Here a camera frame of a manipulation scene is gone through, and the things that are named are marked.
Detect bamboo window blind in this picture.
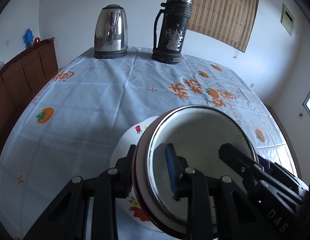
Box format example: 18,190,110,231
188,0,259,53

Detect red-flower white plate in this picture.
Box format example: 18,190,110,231
110,116,163,233

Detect brown wooden sideboard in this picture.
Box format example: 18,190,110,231
0,37,58,155

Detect black thermos flask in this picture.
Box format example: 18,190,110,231
152,0,192,64

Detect red plastic bowl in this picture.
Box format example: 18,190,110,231
132,105,258,230

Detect stainless steel electric kettle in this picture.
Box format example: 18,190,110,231
94,4,128,59

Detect blue thermos bottle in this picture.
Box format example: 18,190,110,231
23,29,34,49

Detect wall electrical panel box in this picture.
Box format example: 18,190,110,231
280,4,294,36

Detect white persimmon print tablecloth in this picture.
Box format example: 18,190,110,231
0,47,296,239

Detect white enamel bowl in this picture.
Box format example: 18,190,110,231
146,106,257,224

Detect small red object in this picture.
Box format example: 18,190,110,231
34,37,41,44

